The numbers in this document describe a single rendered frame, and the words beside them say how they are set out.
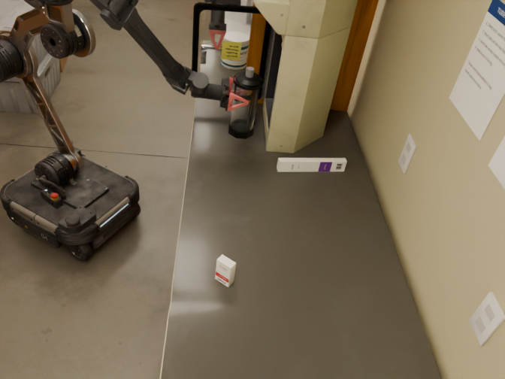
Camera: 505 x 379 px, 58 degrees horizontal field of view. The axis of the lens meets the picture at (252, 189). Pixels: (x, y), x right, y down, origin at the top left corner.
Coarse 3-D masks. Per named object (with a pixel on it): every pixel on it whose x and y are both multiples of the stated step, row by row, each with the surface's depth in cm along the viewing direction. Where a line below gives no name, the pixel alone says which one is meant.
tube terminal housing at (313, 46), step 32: (320, 0) 144; (352, 0) 155; (288, 32) 150; (320, 32) 151; (288, 64) 157; (320, 64) 161; (288, 96) 165; (320, 96) 174; (288, 128) 174; (320, 128) 188
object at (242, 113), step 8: (240, 88) 161; (240, 96) 163; (248, 96) 163; (256, 96) 165; (232, 104) 169; (256, 104) 168; (232, 112) 170; (240, 112) 167; (248, 112) 167; (232, 120) 172; (240, 120) 170; (248, 120) 170; (232, 128) 173; (240, 128) 172; (248, 128) 173
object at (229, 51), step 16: (208, 16) 174; (224, 16) 175; (240, 16) 175; (256, 16) 176; (192, 32) 178; (208, 32) 178; (224, 32) 179; (240, 32) 180; (256, 32) 180; (208, 48) 182; (224, 48) 183; (240, 48) 184; (256, 48) 185; (208, 64) 187; (224, 64) 188; (240, 64) 188; (256, 64) 189
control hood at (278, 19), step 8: (256, 0) 144; (264, 0) 145; (272, 0) 145; (280, 0) 146; (288, 0) 147; (264, 8) 145; (272, 8) 145; (280, 8) 145; (288, 8) 145; (264, 16) 147; (272, 16) 146; (280, 16) 146; (288, 16) 147; (272, 24) 148; (280, 24) 148; (280, 32) 150
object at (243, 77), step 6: (240, 72) 164; (246, 72) 161; (252, 72) 161; (240, 78) 161; (246, 78) 161; (252, 78) 162; (258, 78) 162; (246, 84) 160; (252, 84) 160; (258, 84) 161
